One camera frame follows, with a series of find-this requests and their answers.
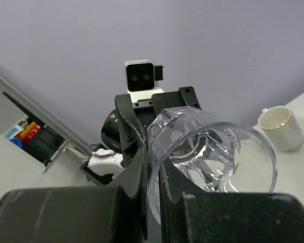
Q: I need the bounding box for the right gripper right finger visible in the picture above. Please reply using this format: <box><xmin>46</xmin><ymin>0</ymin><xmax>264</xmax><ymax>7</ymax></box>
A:
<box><xmin>159</xmin><ymin>161</ymin><xmax>304</xmax><ymax>242</ymax></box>

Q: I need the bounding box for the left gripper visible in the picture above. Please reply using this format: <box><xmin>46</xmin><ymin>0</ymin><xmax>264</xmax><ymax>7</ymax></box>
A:
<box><xmin>115</xmin><ymin>87</ymin><xmax>201</xmax><ymax>152</ymax></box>

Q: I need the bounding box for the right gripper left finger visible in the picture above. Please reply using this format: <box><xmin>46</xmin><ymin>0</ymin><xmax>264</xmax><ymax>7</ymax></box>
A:
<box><xmin>0</xmin><ymin>148</ymin><xmax>147</xmax><ymax>242</ymax></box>

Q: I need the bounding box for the clear glass cup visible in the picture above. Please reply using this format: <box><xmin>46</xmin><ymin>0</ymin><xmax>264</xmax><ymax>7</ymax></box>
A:
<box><xmin>147</xmin><ymin>106</ymin><xmax>278</xmax><ymax>221</ymax></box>

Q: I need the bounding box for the white faceted mug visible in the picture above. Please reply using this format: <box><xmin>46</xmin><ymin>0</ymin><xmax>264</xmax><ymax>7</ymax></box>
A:
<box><xmin>258</xmin><ymin>106</ymin><xmax>304</xmax><ymax>152</ymax></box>

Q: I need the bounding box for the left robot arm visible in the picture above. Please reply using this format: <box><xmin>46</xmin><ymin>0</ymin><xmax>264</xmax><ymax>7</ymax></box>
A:
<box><xmin>81</xmin><ymin>87</ymin><xmax>200</xmax><ymax>185</ymax></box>

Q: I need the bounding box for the crate of coloured items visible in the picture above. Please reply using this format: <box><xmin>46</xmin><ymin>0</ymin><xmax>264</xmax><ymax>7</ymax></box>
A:
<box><xmin>3</xmin><ymin>116</ymin><xmax>65</xmax><ymax>166</ymax></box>

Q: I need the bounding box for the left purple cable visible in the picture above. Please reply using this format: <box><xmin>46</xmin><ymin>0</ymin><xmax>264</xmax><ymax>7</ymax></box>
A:
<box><xmin>87</xmin><ymin>143</ymin><xmax>112</xmax><ymax>159</ymax></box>

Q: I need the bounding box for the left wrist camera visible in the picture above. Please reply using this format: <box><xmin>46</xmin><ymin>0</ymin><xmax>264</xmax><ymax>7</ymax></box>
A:
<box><xmin>125</xmin><ymin>60</ymin><xmax>164</xmax><ymax>103</ymax></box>

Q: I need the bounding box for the aluminium mounting rail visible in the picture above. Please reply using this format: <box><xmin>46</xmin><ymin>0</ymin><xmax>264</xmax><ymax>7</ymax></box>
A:
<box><xmin>0</xmin><ymin>74</ymin><xmax>91</xmax><ymax>157</ymax></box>

